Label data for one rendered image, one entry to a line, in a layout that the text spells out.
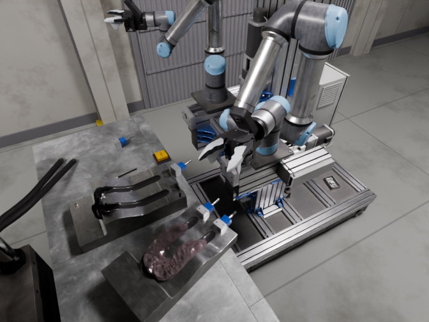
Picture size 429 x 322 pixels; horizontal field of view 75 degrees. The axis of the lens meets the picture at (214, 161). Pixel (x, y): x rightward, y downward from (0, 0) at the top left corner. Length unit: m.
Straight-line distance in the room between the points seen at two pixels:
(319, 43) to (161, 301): 1.00
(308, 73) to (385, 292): 1.70
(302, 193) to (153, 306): 1.56
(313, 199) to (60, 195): 1.72
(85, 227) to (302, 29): 1.17
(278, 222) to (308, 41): 1.41
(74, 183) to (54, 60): 1.73
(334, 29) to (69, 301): 1.33
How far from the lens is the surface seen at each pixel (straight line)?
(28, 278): 1.47
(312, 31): 1.00
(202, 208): 1.31
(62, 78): 3.26
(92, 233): 1.37
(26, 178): 3.14
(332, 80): 1.61
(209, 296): 1.22
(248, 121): 0.74
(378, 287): 2.36
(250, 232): 2.05
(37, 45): 3.14
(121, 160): 1.72
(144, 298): 1.12
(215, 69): 1.58
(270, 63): 1.02
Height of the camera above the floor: 1.95
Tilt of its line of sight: 45 degrees down
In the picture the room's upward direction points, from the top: straight up
